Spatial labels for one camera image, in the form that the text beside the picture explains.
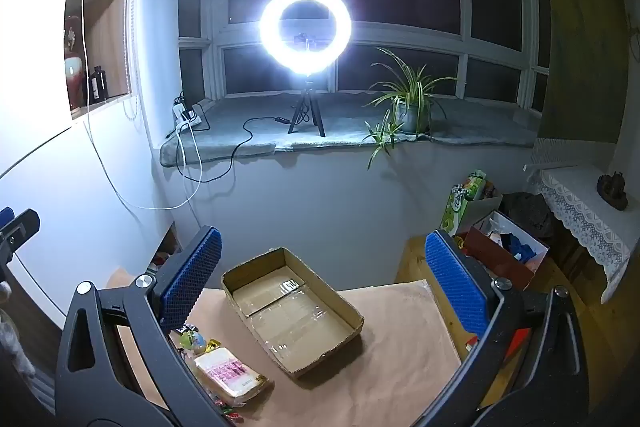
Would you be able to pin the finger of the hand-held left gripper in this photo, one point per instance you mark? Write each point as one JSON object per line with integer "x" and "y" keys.
{"x": 22, "y": 227}

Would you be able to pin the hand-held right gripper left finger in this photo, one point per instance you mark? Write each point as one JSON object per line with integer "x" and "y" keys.
{"x": 192, "y": 277}

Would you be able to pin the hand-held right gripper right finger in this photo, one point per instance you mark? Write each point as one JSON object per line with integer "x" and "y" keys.
{"x": 457, "y": 287}

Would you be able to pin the sliced bread packet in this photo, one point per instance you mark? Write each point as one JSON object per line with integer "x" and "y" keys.
{"x": 230, "y": 372}

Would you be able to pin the cardboard box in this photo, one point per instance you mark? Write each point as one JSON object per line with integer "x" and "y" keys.
{"x": 300, "y": 322}

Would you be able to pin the red storage box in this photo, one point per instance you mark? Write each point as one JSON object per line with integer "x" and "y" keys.
{"x": 495, "y": 259}

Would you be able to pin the wooden side table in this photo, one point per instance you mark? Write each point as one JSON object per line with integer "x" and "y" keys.
{"x": 412, "y": 262}

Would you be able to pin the round green blue snack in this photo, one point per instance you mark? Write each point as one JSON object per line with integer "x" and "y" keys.
{"x": 192, "y": 341}

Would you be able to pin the black bag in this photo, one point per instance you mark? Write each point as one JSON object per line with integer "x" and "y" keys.
{"x": 530, "y": 212}

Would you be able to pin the white lace tablecloth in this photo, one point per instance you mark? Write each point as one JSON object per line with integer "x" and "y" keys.
{"x": 585, "y": 217}

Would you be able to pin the dark bottle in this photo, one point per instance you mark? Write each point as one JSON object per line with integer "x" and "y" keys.
{"x": 98, "y": 84}

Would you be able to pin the white power strip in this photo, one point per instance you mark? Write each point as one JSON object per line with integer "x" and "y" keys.
{"x": 186, "y": 114}

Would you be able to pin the red white vase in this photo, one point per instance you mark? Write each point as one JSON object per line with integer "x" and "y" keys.
{"x": 72, "y": 72}

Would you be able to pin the striped clothing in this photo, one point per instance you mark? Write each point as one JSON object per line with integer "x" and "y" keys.
{"x": 44, "y": 392}

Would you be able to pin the dark figurine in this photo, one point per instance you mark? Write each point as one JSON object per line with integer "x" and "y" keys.
{"x": 614, "y": 192}

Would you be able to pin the potted spider plant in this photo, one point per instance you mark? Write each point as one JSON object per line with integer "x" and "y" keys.
{"x": 412, "y": 102}

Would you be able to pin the black tripod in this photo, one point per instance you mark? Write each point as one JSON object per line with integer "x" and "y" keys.
{"x": 306, "y": 107}

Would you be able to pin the olive curtain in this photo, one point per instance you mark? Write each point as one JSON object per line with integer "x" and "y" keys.
{"x": 585, "y": 32}

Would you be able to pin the wooden wall shelf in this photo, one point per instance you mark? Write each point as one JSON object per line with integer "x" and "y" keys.
{"x": 112, "y": 37}

